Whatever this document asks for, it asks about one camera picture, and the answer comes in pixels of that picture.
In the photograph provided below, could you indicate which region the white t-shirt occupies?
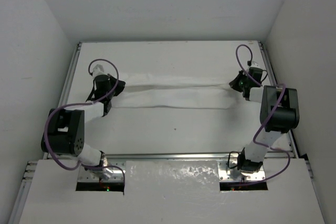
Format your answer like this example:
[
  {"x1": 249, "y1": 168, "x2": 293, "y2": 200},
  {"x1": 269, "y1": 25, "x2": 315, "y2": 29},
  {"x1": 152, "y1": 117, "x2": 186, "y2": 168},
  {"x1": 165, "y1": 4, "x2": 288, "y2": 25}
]
[{"x1": 112, "y1": 73, "x2": 239, "y2": 110}]

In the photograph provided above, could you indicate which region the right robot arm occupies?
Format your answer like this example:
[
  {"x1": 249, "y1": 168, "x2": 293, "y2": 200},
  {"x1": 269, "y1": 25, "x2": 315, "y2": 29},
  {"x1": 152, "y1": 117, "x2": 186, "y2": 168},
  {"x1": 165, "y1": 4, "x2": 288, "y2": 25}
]
[{"x1": 229, "y1": 67, "x2": 300, "y2": 173}]

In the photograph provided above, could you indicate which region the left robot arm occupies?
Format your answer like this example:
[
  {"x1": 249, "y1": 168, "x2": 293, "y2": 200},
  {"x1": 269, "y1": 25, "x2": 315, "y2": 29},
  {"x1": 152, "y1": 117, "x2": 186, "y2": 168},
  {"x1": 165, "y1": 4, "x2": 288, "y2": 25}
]
[{"x1": 41, "y1": 73, "x2": 126, "y2": 170}]

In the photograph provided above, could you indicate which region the white front cover panel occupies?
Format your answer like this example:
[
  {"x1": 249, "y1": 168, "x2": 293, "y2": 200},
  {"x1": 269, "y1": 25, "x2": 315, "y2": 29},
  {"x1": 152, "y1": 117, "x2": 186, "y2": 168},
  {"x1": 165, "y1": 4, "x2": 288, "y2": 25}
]
[{"x1": 20, "y1": 159, "x2": 324, "y2": 223}]

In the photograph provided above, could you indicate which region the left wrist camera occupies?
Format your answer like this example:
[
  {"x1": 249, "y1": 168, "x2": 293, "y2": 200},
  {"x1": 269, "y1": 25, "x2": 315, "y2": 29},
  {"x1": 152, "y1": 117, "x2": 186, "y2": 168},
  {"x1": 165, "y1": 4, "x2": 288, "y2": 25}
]
[{"x1": 91, "y1": 64, "x2": 105, "y2": 78}]

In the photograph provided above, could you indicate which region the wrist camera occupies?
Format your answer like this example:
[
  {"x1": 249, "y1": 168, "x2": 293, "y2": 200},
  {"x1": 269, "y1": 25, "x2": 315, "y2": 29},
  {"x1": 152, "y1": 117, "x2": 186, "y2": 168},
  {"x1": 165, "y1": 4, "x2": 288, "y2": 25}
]
[
  {"x1": 248, "y1": 61, "x2": 262, "y2": 69},
  {"x1": 91, "y1": 64, "x2": 105, "y2": 78}
]

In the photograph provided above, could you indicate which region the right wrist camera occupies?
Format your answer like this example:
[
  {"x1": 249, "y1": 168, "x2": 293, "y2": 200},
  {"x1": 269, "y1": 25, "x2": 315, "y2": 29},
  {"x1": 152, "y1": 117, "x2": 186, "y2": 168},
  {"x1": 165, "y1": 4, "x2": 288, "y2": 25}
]
[{"x1": 248, "y1": 61, "x2": 262, "y2": 69}]

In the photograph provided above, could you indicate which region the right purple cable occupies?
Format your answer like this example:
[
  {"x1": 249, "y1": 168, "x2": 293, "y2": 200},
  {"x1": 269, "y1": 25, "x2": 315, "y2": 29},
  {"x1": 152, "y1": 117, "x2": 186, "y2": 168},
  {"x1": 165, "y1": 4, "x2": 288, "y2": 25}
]
[{"x1": 235, "y1": 44, "x2": 291, "y2": 185}]

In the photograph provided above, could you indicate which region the purple cable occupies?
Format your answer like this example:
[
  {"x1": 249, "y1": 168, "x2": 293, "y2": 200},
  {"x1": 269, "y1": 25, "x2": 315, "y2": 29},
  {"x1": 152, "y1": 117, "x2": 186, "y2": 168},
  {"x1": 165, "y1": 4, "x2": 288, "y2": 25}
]
[
  {"x1": 43, "y1": 58, "x2": 126, "y2": 183},
  {"x1": 235, "y1": 44, "x2": 291, "y2": 185}
]

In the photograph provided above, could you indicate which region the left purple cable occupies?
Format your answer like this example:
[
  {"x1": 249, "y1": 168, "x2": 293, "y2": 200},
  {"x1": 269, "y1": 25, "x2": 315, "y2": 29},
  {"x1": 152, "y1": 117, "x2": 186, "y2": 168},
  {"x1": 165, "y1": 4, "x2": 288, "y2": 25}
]
[{"x1": 43, "y1": 58, "x2": 126, "y2": 183}]

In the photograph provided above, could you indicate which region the aluminium table frame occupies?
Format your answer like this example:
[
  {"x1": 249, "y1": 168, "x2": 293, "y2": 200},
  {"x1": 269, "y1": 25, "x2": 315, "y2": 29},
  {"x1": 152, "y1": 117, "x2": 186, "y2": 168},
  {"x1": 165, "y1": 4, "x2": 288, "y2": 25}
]
[{"x1": 7, "y1": 40, "x2": 316, "y2": 224}]

